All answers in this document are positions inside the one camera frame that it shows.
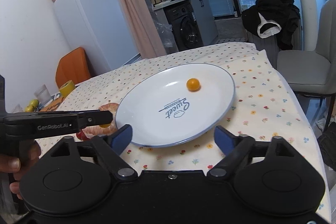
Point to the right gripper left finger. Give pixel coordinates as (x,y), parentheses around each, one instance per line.
(109,149)

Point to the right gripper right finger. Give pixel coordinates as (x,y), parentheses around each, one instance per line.
(236,150)

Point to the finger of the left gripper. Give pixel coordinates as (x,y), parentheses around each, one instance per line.
(93,118)

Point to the small kumquat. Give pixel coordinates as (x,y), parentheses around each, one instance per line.
(193,85)
(105,125)

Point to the peeled pomelo segment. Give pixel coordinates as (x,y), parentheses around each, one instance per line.
(92,131)
(112,107)

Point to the kitchen counter cabinet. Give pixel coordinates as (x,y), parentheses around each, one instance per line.
(202,14)

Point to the person's left hand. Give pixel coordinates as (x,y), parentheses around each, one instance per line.
(10,164)

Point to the green apple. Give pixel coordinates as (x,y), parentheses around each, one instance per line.
(29,109)
(34,103)

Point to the orange cat placemat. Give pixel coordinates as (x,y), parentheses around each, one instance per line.
(54,104)

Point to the yellow tape roll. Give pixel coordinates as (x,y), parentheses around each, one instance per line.
(67,88)

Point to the clear drinking glass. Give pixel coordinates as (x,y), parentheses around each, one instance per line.
(43,96)

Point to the orange chair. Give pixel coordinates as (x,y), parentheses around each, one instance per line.
(73,66)

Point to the white blue-rimmed plate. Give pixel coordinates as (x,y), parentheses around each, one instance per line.
(163,112)

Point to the grey chair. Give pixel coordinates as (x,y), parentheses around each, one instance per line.
(312,73)

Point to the white refrigerator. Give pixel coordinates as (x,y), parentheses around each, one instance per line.
(100,27)

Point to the black jacket on chair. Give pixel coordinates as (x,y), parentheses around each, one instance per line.
(279,18)

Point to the washing machine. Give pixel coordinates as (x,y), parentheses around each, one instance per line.
(184,26)

